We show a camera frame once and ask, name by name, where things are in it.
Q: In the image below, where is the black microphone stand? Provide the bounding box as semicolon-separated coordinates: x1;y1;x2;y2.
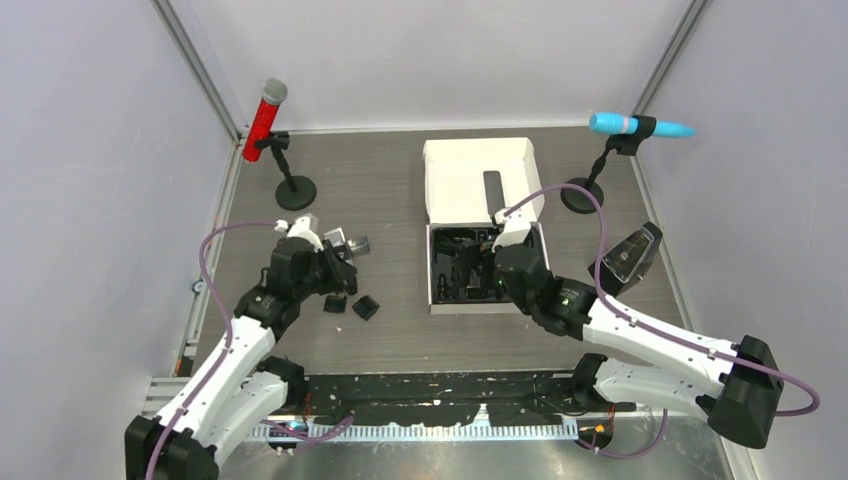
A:
560;132;651;214
254;132;317;211

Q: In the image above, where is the black comb guard right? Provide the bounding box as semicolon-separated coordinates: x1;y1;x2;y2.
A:
352;295;380;321

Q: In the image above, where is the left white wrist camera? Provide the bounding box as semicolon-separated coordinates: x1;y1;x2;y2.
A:
273;213;324;252

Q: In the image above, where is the white hair clipper box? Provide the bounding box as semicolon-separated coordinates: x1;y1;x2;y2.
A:
423;138;549;315

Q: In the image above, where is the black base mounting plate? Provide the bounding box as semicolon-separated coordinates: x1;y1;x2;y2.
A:
275;370;636;427

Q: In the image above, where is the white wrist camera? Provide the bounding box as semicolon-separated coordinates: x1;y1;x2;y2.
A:
273;213;324;252
491;208;534;252

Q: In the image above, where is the black comb guard near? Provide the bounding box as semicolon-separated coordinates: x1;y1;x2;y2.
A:
323;295;348;314

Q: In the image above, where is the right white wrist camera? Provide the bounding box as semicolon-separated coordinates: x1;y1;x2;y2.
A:
491;208;534;252

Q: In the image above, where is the red glitter microphone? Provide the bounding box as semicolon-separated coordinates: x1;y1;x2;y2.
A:
242;78;288;163

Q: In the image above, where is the left black microphone stand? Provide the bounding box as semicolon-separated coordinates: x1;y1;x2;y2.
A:
254;132;317;211

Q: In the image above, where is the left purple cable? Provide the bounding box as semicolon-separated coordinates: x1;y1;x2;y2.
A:
144;221;356;480

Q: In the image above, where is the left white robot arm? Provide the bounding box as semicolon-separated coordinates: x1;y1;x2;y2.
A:
124;237;357;479

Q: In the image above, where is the blue microphone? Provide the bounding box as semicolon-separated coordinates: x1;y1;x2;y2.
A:
589;112;696;139

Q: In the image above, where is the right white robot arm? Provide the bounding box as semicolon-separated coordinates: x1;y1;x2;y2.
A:
494;245;784;449

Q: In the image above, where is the black silver hair clipper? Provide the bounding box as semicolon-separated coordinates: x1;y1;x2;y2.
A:
323;228;370;263

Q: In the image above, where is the black clear-window charger stand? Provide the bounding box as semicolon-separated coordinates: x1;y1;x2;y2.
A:
599;222;663;297

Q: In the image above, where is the black comb guard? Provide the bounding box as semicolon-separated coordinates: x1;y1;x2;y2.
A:
352;295;380;321
323;295;348;314

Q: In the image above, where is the right black microphone stand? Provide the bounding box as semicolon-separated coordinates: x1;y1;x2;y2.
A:
560;132;651;214

